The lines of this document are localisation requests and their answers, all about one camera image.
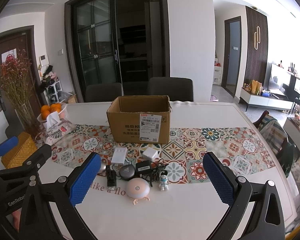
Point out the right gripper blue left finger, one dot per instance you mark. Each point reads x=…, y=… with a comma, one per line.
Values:
x=82, y=177

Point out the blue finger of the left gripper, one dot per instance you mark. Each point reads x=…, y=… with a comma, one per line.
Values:
x=8, y=145
x=38, y=158

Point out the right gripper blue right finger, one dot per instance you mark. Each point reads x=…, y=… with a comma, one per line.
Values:
x=217, y=174

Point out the black rectangular device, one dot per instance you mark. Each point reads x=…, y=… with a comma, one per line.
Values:
x=111, y=178

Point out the dark grey Sika speaker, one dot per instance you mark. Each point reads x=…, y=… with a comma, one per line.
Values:
x=127, y=172

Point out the white power strip adapter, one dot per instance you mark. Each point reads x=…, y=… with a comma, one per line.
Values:
x=119, y=156

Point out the pink round night light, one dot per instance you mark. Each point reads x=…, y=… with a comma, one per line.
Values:
x=137, y=189

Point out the white astronaut figurine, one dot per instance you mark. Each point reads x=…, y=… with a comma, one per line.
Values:
x=163, y=181

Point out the black power adapter with cable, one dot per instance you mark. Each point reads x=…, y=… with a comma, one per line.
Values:
x=151, y=171

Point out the white square charger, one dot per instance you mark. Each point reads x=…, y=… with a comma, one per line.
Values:
x=150, y=154

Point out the silver egg-shaped object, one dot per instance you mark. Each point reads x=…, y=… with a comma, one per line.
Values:
x=102, y=169

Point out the yellow woven box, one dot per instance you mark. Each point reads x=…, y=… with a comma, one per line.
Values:
x=24, y=149

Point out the floral fabric tissue pouch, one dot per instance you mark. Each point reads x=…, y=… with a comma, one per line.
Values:
x=54, y=129

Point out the patterned tile table runner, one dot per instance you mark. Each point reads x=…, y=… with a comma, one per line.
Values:
x=238, y=148

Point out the white basket of oranges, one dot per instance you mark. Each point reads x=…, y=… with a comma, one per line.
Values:
x=52, y=112

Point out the white shoe rack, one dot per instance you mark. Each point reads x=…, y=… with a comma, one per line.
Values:
x=54, y=92

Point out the glass vase dried flowers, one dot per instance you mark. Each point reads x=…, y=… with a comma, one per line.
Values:
x=15, y=81

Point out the wooden chair with cushion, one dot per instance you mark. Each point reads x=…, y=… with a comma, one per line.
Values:
x=277, y=139

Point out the brown cardboard box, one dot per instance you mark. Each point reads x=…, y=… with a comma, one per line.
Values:
x=140, y=119

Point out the left dark dining chair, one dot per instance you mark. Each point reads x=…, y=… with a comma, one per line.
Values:
x=103, y=92

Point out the dark dining chair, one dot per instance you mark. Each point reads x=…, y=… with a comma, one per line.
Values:
x=176, y=88
x=103, y=92

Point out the right dark dining chair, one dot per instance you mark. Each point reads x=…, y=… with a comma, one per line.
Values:
x=176, y=88

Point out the dark glass door cabinet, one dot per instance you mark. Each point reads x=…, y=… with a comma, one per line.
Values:
x=116, y=41

